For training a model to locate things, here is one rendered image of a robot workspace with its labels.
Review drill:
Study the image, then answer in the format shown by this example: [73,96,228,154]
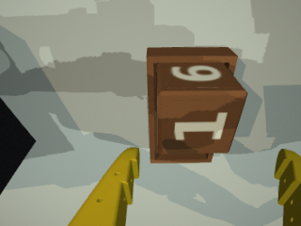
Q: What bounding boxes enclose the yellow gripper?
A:
[68,147,301,226]

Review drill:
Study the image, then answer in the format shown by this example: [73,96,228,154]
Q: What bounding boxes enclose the brown number cube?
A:
[157,63,248,154]

